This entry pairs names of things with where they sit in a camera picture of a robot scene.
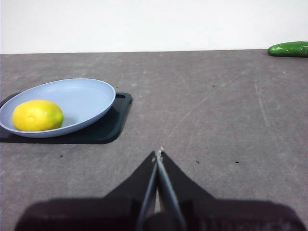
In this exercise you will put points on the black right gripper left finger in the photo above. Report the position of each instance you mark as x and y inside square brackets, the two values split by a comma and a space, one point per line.
[96, 214]

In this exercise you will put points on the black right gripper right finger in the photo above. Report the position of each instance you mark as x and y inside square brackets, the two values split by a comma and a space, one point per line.
[228, 216]

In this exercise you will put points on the yellow lemon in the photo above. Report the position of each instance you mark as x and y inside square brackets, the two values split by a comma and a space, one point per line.
[36, 115]

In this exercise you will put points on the black flat tray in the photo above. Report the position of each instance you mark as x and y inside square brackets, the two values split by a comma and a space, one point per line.
[108, 130]

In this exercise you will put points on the green cucumber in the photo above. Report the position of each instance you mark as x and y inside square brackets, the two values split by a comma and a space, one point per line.
[288, 49]

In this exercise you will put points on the blue plate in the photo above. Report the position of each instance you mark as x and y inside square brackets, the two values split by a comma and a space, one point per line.
[79, 96]

